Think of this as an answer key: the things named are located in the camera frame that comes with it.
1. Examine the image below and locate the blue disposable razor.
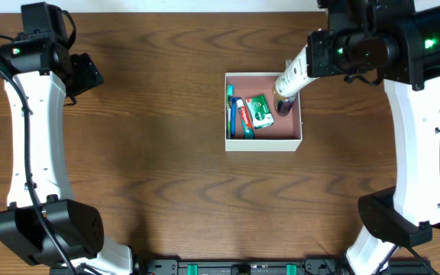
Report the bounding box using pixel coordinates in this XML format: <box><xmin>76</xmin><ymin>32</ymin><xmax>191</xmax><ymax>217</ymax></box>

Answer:
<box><xmin>229</xmin><ymin>97</ymin><xmax>240</xmax><ymax>139</ymax></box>

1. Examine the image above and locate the white box pink interior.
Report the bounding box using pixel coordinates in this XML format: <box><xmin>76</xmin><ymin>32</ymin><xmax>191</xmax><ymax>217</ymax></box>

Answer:
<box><xmin>225</xmin><ymin>73</ymin><xmax>303</xmax><ymax>152</ymax></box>

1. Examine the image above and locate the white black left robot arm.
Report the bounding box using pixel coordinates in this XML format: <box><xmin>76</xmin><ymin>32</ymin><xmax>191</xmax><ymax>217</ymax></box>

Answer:
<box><xmin>0</xmin><ymin>2</ymin><xmax>134</xmax><ymax>274</ymax></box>

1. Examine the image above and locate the green white toothbrush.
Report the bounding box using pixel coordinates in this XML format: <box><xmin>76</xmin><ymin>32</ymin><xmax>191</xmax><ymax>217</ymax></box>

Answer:
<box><xmin>226</xmin><ymin>85</ymin><xmax>234</xmax><ymax>139</ymax></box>

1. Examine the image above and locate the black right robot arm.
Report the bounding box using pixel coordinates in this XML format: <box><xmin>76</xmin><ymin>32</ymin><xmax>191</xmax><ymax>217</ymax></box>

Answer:
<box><xmin>307</xmin><ymin>1</ymin><xmax>440</xmax><ymax>274</ymax></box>

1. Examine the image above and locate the clear foam pump soap bottle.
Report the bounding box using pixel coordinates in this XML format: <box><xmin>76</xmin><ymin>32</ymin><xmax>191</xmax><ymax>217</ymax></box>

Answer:
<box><xmin>273</xmin><ymin>59</ymin><xmax>297</xmax><ymax>118</ymax></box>

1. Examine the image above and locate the white leaf-print lotion tube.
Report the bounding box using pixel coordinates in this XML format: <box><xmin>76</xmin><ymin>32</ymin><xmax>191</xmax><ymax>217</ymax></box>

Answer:
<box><xmin>273</xmin><ymin>45</ymin><xmax>317</xmax><ymax>98</ymax></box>

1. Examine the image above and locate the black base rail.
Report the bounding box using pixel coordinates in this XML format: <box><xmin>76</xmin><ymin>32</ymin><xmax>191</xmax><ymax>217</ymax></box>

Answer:
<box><xmin>50</xmin><ymin>257</ymin><xmax>434</xmax><ymax>275</ymax></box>

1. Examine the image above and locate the green soap bar packet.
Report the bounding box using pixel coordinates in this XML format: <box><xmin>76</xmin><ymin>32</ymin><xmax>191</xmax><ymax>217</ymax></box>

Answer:
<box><xmin>246</xmin><ymin>94</ymin><xmax>275</xmax><ymax>129</ymax></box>

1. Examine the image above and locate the red green toothpaste tube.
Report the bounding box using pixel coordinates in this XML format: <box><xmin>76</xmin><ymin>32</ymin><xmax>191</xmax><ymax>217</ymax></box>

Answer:
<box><xmin>236</xmin><ymin>99</ymin><xmax>255</xmax><ymax>139</ymax></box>

